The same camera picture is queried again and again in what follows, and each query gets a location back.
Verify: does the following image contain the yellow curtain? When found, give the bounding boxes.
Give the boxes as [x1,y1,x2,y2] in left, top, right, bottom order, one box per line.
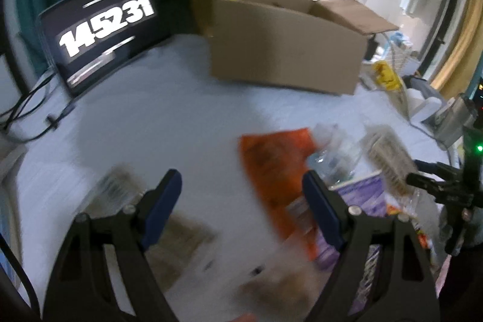
[430,0,483,92]

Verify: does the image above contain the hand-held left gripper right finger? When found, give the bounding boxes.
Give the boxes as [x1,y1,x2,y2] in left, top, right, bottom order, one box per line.
[302,170,442,322]

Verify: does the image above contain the white plastic device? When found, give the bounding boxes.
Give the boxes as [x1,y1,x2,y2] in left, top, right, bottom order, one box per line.
[408,88,442,119]

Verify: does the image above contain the purple snack packet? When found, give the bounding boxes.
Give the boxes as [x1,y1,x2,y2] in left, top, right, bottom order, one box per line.
[287,171,389,315]

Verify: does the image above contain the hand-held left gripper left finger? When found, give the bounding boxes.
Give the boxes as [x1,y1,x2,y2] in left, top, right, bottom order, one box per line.
[42,168,183,322]

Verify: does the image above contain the white plastic basket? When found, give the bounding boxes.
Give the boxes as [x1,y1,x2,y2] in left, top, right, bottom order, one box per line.
[389,41,419,75]

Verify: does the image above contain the beige cracker packet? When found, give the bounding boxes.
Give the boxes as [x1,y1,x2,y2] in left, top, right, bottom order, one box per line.
[81,165,217,289]
[362,124,417,198]

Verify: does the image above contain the brown snack packet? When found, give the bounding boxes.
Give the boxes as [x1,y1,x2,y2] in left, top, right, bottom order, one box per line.
[238,267,315,309]

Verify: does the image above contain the clear plastic bottle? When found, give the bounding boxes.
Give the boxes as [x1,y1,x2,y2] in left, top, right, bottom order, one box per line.
[305,123,363,190]

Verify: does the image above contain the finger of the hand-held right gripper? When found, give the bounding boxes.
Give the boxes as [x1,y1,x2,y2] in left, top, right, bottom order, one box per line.
[405,172,476,257]
[413,159,461,177]

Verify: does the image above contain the cardboard box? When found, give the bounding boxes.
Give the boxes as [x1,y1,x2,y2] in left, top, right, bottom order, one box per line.
[175,0,400,96]

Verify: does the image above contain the black tablet with clock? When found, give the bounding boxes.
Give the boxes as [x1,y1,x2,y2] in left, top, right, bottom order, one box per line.
[38,0,170,98]

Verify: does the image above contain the grey cloth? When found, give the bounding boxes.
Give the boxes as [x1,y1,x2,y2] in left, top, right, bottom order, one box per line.
[402,75,433,92]

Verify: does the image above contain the black power adapter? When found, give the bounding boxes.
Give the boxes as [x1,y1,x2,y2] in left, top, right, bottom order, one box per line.
[364,35,378,60]

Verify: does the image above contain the yellow duck packet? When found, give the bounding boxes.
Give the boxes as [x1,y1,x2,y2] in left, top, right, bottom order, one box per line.
[372,60,402,92]

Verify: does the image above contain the orange snack packet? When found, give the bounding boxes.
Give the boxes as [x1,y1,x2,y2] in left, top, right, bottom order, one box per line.
[239,128,321,262]

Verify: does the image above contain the steel thermos bottle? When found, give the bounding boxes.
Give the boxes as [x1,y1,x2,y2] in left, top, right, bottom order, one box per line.
[434,94,478,149]

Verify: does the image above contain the black tablet cable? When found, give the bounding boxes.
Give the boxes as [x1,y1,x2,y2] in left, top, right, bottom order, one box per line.
[0,67,78,143]

